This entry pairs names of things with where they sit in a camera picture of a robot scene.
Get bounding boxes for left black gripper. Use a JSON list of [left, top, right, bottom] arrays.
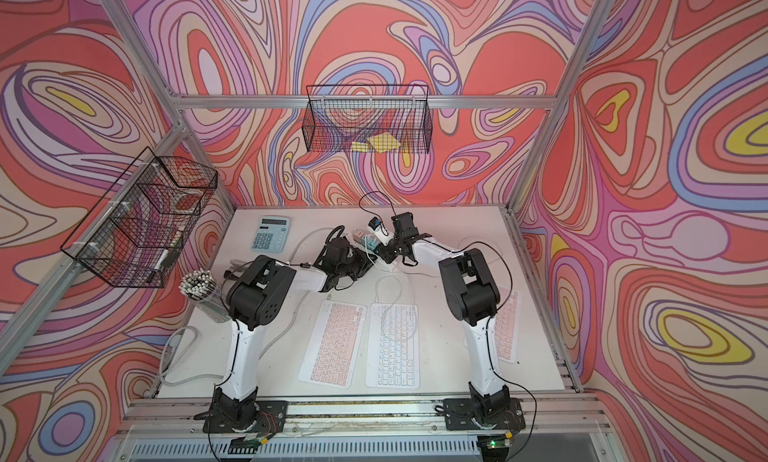
[[335, 249, 378, 283]]

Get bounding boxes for white power strip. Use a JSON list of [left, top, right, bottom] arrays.
[[351, 229, 396, 273]]

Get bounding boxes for pink keyboard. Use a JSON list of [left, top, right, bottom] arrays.
[[494, 287, 520, 364], [298, 300, 367, 389]]

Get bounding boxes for teal USB charger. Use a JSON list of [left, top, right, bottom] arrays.
[[361, 234, 381, 252]]

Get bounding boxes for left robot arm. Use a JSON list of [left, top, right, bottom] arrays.
[[217, 225, 375, 402]]

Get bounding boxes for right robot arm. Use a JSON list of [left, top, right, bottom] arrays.
[[375, 212, 510, 412]]

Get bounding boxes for white keyboard middle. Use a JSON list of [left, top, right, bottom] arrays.
[[365, 303, 421, 391]]

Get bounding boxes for blue calculator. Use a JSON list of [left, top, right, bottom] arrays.
[[251, 216, 290, 253]]

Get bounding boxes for yellow sticky notes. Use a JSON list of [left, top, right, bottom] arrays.
[[350, 132, 401, 153]]

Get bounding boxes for grey stapler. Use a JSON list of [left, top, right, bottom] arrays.
[[223, 259, 253, 281]]

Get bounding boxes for clear cup of pens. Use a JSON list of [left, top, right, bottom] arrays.
[[179, 269, 232, 323]]

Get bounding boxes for black marker in basket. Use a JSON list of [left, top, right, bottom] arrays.
[[151, 249, 169, 287]]

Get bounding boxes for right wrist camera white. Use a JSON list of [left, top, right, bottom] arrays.
[[368, 216, 390, 238]]

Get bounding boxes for white cable of middle keyboard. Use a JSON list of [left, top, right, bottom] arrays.
[[374, 274, 415, 343]]

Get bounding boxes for black wire basket back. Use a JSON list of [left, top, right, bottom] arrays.
[[302, 83, 433, 154]]

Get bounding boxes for black wire basket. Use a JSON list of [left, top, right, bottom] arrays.
[[60, 148, 219, 288], [302, 83, 433, 154]]

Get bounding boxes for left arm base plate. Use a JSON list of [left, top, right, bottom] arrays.
[[197, 400, 288, 435]]

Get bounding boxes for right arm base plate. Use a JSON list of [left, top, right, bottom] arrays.
[[435, 398, 527, 434]]

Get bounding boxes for black wire basket left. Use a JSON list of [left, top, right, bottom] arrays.
[[60, 148, 219, 288]]

